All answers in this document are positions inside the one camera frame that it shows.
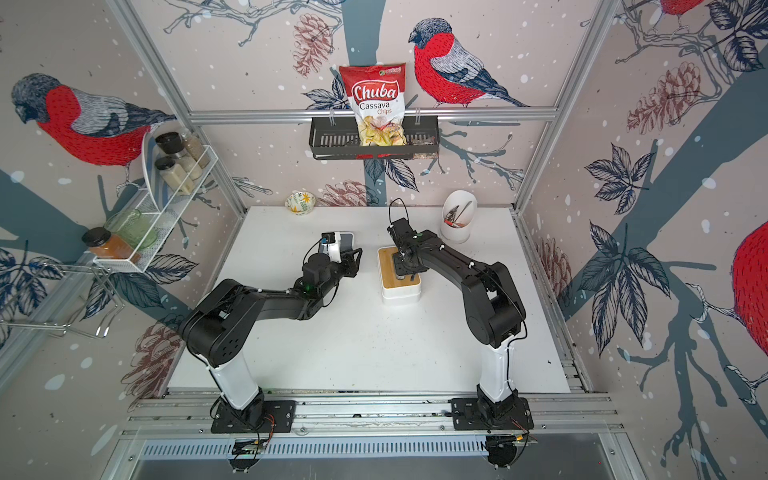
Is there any orange jar black lid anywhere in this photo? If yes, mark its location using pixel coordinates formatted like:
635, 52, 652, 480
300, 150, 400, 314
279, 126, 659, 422
81, 227, 140, 263

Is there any white wire wall shelf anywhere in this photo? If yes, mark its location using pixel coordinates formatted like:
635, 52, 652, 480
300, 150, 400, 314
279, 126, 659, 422
94, 145, 219, 273

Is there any aluminium horizontal frame bar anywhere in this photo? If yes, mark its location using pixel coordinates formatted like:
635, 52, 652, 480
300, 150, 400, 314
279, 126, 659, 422
187, 106, 560, 126

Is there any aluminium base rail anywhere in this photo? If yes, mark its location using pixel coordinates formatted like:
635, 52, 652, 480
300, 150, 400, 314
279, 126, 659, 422
118, 390, 627, 438

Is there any aluminium frame post left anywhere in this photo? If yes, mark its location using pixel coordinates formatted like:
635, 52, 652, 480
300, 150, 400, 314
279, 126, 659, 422
106, 0, 247, 219

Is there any aluminium frame post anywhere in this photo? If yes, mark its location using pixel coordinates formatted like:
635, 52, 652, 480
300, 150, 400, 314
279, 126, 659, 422
514, 0, 620, 215
106, 0, 247, 219

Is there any red Chuba chips bag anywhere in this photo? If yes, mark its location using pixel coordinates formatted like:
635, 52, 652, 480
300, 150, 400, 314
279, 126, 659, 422
339, 63, 407, 147

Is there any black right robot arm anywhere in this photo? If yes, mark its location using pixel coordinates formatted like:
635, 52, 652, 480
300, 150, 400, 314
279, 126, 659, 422
387, 218, 529, 425

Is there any chrome wire rack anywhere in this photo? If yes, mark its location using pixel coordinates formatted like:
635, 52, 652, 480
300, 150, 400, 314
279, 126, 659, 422
1, 262, 126, 340

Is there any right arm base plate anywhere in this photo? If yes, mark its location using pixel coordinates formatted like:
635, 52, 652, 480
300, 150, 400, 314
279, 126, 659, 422
450, 397, 534, 431

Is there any white utensil holder cup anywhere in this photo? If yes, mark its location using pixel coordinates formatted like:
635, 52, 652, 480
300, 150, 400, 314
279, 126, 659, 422
439, 190, 477, 244

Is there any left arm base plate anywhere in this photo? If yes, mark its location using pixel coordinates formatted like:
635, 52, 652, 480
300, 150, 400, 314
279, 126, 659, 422
210, 397, 296, 435

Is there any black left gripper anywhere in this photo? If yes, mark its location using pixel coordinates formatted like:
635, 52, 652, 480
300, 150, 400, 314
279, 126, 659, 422
318, 246, 363, 300

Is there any grey tissue box lid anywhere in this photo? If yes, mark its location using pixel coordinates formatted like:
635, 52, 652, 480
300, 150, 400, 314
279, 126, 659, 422
329, 231, 354, 253

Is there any white plate on shelf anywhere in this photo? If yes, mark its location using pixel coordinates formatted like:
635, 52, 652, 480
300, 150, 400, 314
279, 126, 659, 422
142, 127, 164, 211

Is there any aluminium frame post right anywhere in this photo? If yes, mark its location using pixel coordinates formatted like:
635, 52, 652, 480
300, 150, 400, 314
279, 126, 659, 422
514, 0, 620, 215

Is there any floral ceramic bowl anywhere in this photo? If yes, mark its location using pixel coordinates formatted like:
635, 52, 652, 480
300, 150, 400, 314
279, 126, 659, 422
284, 191, 317, 216

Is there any green glass cup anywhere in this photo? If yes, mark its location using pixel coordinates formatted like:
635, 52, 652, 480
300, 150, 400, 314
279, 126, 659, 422
104, 209, 158, 251

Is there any black wall basket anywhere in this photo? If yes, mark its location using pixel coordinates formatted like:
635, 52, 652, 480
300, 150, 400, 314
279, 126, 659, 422
309, 116, 440, 160

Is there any spice jar black lid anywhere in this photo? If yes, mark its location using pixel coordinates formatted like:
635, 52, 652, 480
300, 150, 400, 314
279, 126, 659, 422
154, 156, 194, 196
155, 132, 203, 180

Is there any bamboo tissue box lid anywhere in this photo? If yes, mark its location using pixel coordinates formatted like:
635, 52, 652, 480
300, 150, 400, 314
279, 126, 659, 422
377, 246, 421, 291

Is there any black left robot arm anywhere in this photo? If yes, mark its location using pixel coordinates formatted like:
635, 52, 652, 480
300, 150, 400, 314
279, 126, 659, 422
180, 248, 363, 421

